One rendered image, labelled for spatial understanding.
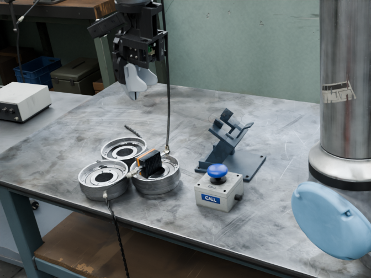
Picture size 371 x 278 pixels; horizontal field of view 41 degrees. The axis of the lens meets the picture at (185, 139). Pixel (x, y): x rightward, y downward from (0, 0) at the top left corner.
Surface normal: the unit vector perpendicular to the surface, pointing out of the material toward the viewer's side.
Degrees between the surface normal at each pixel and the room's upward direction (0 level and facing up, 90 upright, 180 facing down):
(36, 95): 90
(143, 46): 91
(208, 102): 0
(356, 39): 89
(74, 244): 0
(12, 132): 0
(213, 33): 90
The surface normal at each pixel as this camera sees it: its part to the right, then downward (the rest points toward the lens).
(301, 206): -0.76, 0.48
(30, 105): 0.88, 0.13
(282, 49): -0.51, 0.46
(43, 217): -0.11, -0.87
